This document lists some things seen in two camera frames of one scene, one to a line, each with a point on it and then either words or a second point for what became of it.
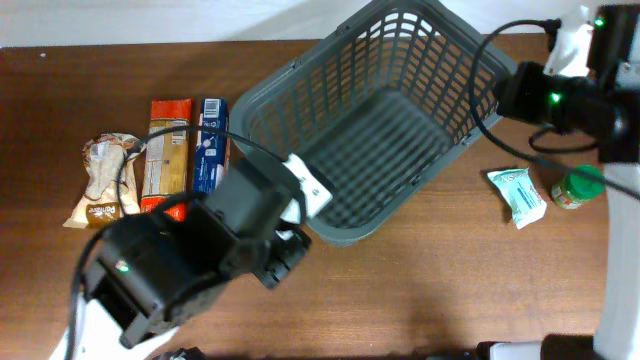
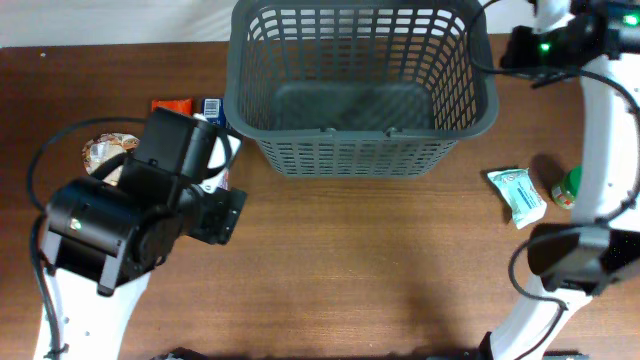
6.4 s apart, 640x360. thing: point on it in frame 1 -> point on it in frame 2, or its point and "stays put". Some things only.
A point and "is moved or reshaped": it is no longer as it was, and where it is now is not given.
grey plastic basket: (378, 107) is moved or reshaped
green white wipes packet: (523, 198) stays put
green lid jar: (571, 190) stays put
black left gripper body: (272, 268) -> (214, 225)
